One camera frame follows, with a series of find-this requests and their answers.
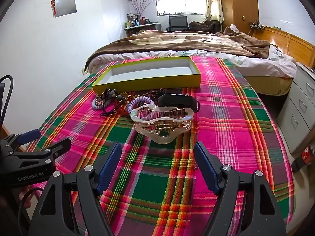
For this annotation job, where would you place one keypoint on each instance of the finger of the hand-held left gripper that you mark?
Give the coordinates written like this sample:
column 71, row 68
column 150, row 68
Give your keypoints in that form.
column 29, row 135
column 60, row 147

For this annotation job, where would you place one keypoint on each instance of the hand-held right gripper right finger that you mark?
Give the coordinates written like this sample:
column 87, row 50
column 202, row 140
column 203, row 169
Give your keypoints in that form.
column 206, row 169

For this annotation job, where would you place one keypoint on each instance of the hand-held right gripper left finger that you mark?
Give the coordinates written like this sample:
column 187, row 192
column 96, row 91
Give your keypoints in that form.
column 109, row 167

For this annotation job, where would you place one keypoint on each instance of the translucent beige hair claw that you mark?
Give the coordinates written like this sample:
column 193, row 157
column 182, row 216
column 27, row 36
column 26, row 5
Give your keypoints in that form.
column 157, row 127

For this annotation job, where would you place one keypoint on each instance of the black smart band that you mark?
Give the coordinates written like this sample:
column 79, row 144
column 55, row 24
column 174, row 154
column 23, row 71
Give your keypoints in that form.
column 177, row 100

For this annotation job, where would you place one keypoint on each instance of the yellow-green shallow box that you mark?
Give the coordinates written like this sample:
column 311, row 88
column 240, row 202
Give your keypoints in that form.
column 147, row 82

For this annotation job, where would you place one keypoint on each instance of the person's left hand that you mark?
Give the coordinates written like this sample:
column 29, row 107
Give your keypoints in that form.
column 25, row 199

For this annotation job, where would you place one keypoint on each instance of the pink green plaid tablecloth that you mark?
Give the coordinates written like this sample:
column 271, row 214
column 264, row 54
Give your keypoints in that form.
column 233, row 127

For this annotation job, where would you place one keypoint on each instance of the cola bottle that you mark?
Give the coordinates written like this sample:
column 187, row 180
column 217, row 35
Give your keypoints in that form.
column 304, row 157

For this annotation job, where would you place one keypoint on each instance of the bed base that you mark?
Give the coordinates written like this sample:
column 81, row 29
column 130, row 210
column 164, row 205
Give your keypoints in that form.
column 268, row 86

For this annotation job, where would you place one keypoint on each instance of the grey drawer cabinet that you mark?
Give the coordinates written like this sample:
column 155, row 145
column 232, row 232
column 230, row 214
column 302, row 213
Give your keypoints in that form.
column 300, row 103

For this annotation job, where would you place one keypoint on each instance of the white floral quilt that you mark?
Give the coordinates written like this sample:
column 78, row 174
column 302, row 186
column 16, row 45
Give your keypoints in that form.
column 258, row 62

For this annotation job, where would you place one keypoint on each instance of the brown fleece blanket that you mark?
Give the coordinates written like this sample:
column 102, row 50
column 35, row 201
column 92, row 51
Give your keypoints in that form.
column 172, row 41

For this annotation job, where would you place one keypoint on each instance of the red hanging ornament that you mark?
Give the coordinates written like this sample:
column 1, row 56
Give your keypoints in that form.
column 53, row 5

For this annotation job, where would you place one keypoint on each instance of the small desk shelf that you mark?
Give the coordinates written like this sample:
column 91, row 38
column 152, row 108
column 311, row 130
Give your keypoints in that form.
column 141, row 29

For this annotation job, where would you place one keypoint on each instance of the dark brown cloth pile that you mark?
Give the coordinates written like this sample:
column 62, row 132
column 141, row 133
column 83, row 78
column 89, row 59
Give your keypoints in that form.
column 206, row 25

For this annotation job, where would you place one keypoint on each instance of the group of bottles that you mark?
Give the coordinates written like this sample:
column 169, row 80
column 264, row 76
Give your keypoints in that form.
column 133, row 21

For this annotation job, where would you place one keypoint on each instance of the black office chair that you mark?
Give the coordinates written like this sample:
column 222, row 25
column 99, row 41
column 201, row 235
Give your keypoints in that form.
column 177, row 22

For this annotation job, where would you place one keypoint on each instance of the power strip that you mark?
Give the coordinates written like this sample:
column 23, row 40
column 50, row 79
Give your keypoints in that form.
column 257, row 25

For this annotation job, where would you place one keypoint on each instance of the wooden headboard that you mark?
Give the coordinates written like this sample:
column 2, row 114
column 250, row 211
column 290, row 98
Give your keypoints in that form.
column 295, row 41

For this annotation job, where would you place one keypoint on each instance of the decorative dry branches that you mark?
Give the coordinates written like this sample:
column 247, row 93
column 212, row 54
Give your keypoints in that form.
column 140, row 7

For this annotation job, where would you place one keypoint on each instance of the window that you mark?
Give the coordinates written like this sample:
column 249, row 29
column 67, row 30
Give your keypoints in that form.
column 179, row 5

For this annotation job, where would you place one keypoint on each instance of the patterned curtain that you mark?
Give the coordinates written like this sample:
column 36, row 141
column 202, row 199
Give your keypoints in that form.
column 211, row 2

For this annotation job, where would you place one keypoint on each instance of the wooden wardrobe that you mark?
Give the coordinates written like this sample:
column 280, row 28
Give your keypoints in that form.
column 238, row 5

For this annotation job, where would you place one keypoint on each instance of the wall socket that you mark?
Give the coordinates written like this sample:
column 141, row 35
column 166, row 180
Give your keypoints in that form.
column 85, row 71

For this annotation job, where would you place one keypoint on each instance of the silver wall board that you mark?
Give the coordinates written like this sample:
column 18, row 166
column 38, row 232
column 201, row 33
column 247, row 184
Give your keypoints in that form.
column 65, row 5

